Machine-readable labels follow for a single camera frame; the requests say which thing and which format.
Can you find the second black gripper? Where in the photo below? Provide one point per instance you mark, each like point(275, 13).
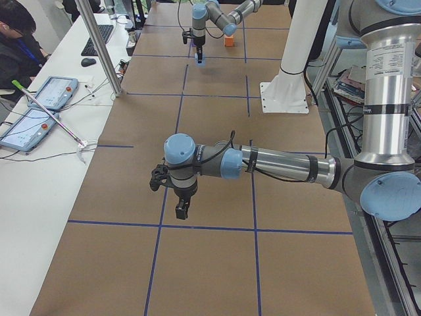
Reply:
point(184, 191)

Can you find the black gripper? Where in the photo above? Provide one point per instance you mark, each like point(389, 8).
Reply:
point(198, 42)

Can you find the blue foam block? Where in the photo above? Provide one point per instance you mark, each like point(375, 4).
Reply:
point(200, 61)

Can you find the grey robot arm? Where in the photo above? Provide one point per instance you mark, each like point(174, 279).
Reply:
point(211, 10)

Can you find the orange foam block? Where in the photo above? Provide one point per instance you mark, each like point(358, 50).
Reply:
point(229, 41)

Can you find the metal cup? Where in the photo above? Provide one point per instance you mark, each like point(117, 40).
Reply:
point(132, 37)

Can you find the black computer mouse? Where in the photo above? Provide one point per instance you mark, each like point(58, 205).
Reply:
point(85, 62)

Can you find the upper teach pendant tablet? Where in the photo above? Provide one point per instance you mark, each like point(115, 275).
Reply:
point(56, 91)

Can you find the teach pendant tablet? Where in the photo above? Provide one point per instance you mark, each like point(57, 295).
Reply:
point(28, 131)
point(56, 91)

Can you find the stack of books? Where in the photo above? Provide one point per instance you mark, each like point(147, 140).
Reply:
point(351, 84)

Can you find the lower teach pendant tablet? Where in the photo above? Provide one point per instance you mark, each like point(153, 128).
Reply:
point(28, 131)

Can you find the seated person in black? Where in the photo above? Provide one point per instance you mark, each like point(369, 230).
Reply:
point(22, 57)

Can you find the metal rod with green tip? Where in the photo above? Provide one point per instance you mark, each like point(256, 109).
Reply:
point(81, 143)

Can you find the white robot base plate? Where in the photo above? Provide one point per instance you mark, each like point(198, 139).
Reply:
point(283, 98)

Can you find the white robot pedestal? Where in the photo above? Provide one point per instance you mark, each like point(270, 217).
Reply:
point(307, 32)

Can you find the aluminium frame post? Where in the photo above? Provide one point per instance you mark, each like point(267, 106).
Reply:
point(94, 33)

